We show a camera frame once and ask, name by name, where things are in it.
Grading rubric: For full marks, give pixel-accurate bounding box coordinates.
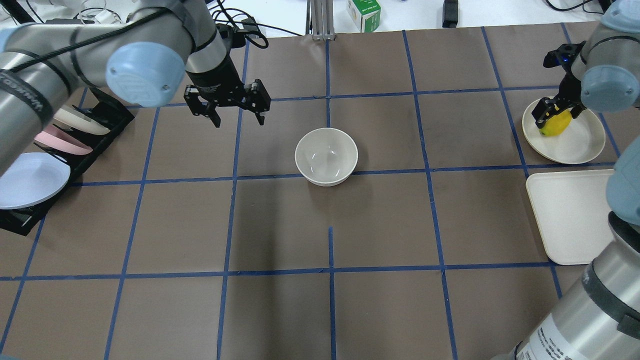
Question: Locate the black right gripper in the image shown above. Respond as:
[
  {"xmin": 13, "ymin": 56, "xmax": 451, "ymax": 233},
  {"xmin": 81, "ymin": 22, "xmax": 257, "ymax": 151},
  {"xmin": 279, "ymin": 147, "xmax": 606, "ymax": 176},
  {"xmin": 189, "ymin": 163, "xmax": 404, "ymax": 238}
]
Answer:
[{"xmin": 531, "ymin": 42, "xmax": 586, "ymax": 130}]

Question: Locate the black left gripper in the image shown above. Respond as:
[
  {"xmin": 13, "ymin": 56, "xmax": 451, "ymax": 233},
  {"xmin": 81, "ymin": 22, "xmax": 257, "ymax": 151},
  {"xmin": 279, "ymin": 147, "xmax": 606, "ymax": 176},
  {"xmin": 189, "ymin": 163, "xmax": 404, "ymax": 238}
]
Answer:
[{"xmin": 183, "ymin": 79, "xmax": 272, "ymax": 128}]

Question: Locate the yellow lemon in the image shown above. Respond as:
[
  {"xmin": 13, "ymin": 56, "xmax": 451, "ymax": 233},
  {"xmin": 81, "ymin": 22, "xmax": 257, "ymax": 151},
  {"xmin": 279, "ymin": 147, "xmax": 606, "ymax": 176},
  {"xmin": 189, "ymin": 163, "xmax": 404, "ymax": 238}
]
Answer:
[{"xmin": 538, "ymin": 109, "xmax": 573, "ymax": 137}]

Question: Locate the cream white bowl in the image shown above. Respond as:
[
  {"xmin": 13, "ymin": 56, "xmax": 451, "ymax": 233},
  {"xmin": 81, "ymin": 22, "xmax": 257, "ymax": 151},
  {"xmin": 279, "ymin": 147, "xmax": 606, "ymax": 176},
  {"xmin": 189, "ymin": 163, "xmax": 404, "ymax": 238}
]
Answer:
[{"xmin": 294, "ymin": 127, "xmax": 360, "ymax": 187}]

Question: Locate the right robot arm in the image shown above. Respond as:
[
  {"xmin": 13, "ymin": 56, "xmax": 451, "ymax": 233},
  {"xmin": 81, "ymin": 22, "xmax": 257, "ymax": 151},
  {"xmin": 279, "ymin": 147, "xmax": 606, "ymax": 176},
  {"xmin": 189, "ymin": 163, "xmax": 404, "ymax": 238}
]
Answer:
[{"xmin": 494, "ymin": 0, "xmax": 640, "ymax": 360}]

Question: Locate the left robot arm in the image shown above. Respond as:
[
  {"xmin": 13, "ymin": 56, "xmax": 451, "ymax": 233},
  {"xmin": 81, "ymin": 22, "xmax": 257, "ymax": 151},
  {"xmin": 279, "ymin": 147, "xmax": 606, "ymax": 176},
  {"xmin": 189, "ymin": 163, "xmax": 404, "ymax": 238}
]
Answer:
[{"xmin": 0, "ymin": 0, "xmax": 271, "ymax": 173}]

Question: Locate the cream round plate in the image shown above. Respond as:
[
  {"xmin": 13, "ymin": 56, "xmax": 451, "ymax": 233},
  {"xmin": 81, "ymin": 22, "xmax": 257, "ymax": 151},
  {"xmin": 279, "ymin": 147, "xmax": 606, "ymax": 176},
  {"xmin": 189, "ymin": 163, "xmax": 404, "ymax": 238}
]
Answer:
[{"xmin": 521, "ymin": 100, "xmax": 607, "ymax": 165}]

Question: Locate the cream rectangular tray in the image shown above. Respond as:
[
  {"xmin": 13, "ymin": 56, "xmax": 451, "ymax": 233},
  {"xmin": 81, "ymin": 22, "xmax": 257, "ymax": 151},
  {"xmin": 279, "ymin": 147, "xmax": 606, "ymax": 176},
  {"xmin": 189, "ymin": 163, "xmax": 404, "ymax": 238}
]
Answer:
[{"xmin": 525, "ymin": 169, "xmax": 614, "ymax": 265}]

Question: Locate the black dish rack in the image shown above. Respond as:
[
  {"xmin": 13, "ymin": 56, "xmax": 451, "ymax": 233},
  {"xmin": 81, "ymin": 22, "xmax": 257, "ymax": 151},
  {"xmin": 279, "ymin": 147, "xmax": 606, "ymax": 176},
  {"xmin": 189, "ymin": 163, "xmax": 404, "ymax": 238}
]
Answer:
[{"xmin": 0, "ymin": 89, "xmax": 135, "ymax": 236}]

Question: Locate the black power adapter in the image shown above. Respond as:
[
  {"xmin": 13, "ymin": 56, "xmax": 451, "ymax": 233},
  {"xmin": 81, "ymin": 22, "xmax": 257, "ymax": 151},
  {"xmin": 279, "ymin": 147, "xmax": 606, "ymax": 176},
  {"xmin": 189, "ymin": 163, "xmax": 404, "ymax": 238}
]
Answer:
[{"xmin": 441, "ymin": 0, "xmax": 459, "ymax": 28}]

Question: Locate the cream plate in rack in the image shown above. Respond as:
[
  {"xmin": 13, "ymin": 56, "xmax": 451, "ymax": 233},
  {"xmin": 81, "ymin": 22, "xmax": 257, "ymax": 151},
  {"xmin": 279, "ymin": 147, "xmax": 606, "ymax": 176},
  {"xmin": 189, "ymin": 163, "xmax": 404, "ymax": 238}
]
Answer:
[{"xmin": 53, "ymin": 105, "xmax": 111, "ymax": 136}]

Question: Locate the green white box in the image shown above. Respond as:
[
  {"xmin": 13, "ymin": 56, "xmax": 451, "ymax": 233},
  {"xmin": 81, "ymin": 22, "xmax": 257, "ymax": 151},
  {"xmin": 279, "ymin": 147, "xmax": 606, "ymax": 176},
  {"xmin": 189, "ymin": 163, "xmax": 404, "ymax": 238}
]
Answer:
[{"xmin": 346, "ymin": 0, "xmax": 382, "ymax": 34}]

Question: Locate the pink plate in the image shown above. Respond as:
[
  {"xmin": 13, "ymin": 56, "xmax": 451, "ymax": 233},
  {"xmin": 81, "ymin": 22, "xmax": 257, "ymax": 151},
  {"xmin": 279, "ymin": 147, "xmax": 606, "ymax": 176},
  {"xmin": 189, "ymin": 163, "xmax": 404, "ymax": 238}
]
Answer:
[{"xmin": 34, "ymin": 124, "xmax": 93, "ymax": 156}]

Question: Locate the light blue plate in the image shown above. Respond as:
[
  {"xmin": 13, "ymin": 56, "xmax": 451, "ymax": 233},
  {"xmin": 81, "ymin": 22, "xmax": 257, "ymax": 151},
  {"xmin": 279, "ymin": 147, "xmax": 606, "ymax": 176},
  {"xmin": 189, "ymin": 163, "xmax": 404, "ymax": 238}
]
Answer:
[{"xmin": 0, "ymin": 152, "xmax": 71, "ymax": 210}]

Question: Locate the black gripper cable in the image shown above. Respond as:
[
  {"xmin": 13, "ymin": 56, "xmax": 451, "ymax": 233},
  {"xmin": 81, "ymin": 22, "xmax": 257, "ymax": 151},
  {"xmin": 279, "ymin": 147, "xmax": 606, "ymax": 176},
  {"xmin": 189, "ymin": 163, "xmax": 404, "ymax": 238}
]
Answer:
[{"xmin": 205, "ymin": 0, "xmax": 306, "ymax": 50}]

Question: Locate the aluminium frame post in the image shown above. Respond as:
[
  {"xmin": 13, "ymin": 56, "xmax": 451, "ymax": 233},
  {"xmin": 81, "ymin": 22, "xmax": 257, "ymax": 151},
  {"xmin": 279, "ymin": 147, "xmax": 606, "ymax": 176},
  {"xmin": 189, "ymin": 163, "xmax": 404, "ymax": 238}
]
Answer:
[{"xmin": 306, "ymin": 0, "xmax": 336, "ymax": 41}]

